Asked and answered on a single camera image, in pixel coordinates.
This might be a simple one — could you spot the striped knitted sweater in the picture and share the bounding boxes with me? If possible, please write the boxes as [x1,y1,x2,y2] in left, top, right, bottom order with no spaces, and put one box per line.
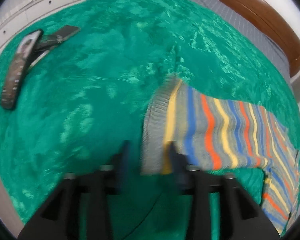
[142,79,300,233]

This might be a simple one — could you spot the green satin bedspread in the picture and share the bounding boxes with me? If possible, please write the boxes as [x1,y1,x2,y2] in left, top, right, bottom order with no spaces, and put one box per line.
[0,0,300,239]

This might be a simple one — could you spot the grey striped mattress sheet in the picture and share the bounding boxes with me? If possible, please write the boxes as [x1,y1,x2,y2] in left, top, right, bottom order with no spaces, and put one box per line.
[181,0,291,78]

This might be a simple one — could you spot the brown wooden headboard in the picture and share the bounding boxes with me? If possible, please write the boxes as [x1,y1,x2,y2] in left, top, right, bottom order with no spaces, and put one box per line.
[219,0,300,77]

